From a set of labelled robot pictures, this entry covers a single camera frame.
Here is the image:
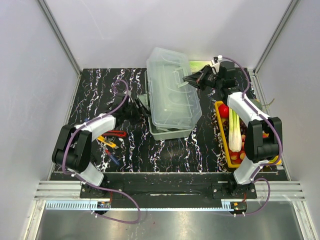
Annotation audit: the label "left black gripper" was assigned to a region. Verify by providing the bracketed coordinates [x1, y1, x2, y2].
[122, 98, 152, 126]

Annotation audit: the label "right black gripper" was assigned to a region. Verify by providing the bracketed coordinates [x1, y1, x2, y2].
[183, 64, 223, 91]

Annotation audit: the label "clear grey plastic toolbox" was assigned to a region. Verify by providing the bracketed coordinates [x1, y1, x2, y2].
[146, 47, 202, 141]

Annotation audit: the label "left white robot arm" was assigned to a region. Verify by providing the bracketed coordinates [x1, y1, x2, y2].
[51, 93, 151, 198]

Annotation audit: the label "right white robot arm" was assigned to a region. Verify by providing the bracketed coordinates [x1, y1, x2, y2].
[183, 57, 283, 198]

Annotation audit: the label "napa cabbage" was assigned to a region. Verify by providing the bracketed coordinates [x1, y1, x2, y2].
[189, 60, 212, 73]

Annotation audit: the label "red tomato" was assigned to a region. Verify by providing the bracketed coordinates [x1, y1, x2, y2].
[218, 103, 229, 119]

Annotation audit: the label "black marble pattern mat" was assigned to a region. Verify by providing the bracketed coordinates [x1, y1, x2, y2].
[68, 68, 235, 173]

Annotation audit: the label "dark purple grape bunch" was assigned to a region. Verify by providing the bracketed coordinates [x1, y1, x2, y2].
[222, 119, 230, 142]

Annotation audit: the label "yellow utility knife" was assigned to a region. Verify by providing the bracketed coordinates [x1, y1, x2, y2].
[97, 135, 118, 149]

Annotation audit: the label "red blue screwdriver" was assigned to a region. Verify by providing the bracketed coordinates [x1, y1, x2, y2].
[104, 148, 120, 166]

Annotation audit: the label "green celery stalk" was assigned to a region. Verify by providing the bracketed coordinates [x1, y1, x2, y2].
[228, 108, 242, 152]

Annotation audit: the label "red lychee fruits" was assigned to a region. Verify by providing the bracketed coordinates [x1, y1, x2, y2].
[229, 134, 246, 165]

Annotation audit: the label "yellow plastic basket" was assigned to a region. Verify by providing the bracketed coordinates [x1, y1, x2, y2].
[214, 100, 283, 169]

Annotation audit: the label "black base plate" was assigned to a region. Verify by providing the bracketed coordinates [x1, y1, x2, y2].
[79, 171, 258, 203]

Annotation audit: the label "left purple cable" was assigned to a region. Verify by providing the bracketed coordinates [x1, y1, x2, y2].
[61, 79, 142, 224]

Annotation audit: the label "purple cable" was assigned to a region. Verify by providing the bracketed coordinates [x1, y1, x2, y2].
[61, 79, 142, 224]
[219, 56, 284, 217]

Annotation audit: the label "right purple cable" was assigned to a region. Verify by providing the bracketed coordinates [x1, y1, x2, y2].
[219, 56, 284, 217]

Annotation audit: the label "aluminium frame rail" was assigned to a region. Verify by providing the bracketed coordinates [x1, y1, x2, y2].
[34, 181, 306, 213]

